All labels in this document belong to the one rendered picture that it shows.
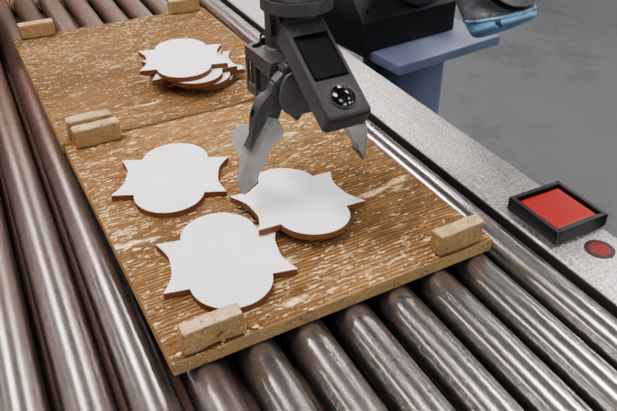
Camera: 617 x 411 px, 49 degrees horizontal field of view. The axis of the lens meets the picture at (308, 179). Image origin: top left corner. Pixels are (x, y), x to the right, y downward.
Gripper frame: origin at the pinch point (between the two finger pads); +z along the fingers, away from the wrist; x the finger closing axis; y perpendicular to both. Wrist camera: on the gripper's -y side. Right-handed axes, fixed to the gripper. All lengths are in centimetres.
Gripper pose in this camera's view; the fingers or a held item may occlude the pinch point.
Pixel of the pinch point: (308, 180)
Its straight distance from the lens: 73.3
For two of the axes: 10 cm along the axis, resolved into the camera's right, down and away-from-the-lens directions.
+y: -4.9, -4.6, 7.4
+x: -8.7, 2.6, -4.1
